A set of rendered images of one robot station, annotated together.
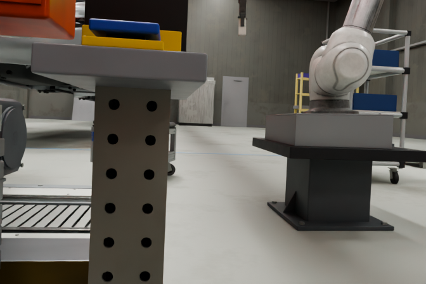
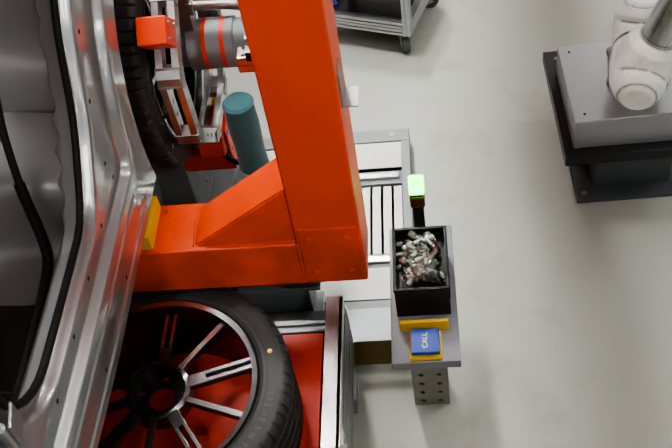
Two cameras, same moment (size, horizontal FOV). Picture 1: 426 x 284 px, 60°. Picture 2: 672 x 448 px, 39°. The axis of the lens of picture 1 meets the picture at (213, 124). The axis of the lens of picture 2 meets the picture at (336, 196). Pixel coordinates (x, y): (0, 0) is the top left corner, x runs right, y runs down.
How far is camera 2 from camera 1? 2.26 m
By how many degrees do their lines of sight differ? 49
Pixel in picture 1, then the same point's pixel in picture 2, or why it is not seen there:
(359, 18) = (659, 36)
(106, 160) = not seen: hidden behind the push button
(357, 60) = (642, 97)
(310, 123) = (593, 129)
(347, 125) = (638, 125)
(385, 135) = not seen: outside the picture
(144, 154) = not seen: hidden behind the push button
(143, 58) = (435, 364)
